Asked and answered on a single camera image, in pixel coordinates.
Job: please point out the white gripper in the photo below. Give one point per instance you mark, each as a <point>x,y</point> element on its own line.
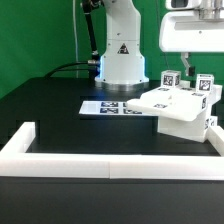
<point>192,26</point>

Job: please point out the white tagged cube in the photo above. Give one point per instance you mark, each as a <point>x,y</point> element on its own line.
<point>204,82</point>
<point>170,78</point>

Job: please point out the white chair back part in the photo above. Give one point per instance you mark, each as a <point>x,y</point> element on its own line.
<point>175,103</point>

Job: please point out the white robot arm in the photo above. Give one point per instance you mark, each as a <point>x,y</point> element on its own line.
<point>122,66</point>

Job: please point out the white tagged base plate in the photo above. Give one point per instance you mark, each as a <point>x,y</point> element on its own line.
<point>107,108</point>

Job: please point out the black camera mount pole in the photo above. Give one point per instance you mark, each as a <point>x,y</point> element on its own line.
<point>88,6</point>

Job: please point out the white U-shaped fence frame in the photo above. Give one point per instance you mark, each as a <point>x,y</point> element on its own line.
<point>16,161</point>

